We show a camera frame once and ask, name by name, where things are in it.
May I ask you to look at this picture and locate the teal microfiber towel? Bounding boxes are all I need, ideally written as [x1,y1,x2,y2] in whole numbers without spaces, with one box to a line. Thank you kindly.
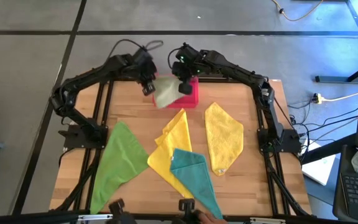
[170,148,224,220]

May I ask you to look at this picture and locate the yellow microfiber towel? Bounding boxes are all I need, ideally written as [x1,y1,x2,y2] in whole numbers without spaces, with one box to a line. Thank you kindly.
[147,108,193,199]
[204,101,245,177]

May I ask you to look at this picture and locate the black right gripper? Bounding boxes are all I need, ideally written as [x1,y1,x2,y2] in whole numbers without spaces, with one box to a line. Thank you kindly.
[172,61,195,96]

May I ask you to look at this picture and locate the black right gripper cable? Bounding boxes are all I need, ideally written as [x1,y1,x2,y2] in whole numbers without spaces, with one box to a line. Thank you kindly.
[167,46,181,69]

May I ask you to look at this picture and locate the person's hand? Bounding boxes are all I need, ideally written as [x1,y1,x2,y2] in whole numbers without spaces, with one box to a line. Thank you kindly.
[196,210,228,224]

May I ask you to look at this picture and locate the silver metal bracket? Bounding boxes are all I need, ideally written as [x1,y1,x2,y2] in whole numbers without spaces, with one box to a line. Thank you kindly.
[77,213,114,222]
[249,217,287,224]

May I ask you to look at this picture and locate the bright green microfiber towel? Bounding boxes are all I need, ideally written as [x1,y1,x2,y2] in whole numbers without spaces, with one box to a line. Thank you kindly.
[89,121,150,215]

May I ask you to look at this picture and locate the white flat box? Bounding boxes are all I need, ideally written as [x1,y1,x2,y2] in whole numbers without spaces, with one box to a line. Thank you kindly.
[301,141,337,187]

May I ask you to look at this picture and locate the yellow white power strip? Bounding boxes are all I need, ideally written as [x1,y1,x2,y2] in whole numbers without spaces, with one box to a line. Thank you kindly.
[313,92,331,105]

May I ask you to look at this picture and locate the pink translucent plastic bin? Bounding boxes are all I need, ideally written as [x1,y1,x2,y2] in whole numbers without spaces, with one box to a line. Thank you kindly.
[152,73,200,109]

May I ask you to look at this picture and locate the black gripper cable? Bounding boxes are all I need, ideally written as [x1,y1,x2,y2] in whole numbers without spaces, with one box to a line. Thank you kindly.
[167,46,181,69]
[106,39,165,60]

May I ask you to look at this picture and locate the orange floor cable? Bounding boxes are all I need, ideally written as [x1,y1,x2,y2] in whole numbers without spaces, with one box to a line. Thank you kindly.
[271,0,324,22]

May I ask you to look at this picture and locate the pale green microfiber towel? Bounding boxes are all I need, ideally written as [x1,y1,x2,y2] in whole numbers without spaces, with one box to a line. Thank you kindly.
[153,76,186,110]

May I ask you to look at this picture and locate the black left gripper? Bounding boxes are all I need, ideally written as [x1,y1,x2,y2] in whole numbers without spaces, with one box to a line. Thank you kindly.
[131,48,158,96]

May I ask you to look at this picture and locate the white power cable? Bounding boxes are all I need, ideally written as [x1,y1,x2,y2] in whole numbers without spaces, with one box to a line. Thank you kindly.
[323,91,358,103]

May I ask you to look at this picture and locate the black aluminium table frame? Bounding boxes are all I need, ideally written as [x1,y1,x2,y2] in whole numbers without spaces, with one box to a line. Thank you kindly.
[53,70,313,224]

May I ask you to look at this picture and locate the dark metal desk frame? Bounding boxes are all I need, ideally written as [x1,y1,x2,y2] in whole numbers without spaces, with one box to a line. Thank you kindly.
[314,0,358,83]

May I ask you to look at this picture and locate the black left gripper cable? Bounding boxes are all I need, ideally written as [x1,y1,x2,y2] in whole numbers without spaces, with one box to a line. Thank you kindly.
[106,39,165,60]

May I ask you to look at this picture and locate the black leader arm handle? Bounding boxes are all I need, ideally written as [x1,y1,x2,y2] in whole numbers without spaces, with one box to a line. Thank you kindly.
[108,198,138,224]
[172,198,200,224]

